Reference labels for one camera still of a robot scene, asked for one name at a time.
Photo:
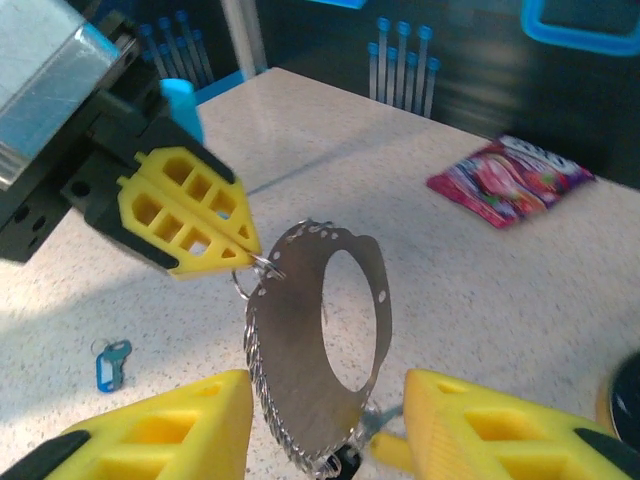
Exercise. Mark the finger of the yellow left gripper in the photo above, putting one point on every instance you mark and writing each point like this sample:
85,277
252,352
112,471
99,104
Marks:
215,177
150,240

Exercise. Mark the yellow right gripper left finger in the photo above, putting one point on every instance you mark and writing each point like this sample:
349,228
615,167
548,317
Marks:
150,440

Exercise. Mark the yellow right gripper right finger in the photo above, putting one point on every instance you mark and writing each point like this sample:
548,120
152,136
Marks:
500,445

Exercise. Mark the key with blue tag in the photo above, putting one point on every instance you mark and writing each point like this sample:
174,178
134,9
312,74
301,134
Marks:
106,372

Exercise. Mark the key with yellow tag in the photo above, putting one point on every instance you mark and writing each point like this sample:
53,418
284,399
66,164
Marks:
390,447

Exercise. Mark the black key fob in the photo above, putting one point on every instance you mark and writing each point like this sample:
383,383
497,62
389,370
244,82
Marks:
350,465

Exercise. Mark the blue plastic goblet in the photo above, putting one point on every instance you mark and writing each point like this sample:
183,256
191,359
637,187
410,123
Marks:
180,100

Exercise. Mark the red purple candy bag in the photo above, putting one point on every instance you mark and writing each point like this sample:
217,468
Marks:
505,180

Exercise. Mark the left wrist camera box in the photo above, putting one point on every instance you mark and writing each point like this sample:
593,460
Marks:
40,75

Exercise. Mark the aluminium frame post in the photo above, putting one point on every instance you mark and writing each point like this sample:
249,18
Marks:
245,40

